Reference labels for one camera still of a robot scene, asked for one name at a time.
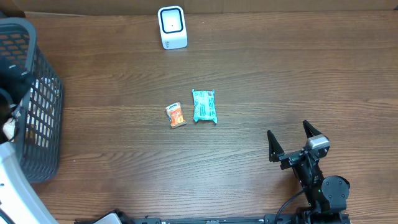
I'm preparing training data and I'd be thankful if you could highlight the teal wet wipes pack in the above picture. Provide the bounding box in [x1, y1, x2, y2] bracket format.
[192, 89, 218, 124]

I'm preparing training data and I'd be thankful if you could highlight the white barcode scanner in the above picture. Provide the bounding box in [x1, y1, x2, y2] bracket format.
[157, 6, 188, 50]

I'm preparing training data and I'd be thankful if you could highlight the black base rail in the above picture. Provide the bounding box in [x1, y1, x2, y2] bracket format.
[130, 214, 299, 224]

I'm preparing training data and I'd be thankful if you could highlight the orange tissue pack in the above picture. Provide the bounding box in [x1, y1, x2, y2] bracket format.
[165, 102, 187, 129]

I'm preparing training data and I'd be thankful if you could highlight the grey plastic mesh basket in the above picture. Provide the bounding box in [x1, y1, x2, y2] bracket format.
[1, 17, 64, 183]

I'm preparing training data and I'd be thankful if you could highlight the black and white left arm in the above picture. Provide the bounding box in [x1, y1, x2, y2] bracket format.
[1, 58, 57, 224]

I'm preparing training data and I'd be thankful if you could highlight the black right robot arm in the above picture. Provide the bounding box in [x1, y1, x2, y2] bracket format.
[264, 120, 351, 223]

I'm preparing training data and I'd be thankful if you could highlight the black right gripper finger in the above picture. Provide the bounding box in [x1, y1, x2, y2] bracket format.
[303, 120, 322, 138]
[267, 130, 285, 162]

